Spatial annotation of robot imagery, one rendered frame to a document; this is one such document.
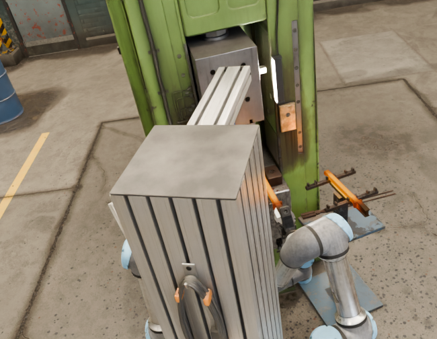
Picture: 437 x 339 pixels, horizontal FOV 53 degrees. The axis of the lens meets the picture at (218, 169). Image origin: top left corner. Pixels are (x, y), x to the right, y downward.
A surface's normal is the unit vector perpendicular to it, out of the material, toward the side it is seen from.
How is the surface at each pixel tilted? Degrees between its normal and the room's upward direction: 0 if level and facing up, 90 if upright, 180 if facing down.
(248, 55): 90
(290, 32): 90
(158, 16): 90
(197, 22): 90
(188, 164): 0
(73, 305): 0
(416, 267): 0
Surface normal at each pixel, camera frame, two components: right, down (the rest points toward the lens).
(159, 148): -0.15, -0.80
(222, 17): 0.20, 0.55
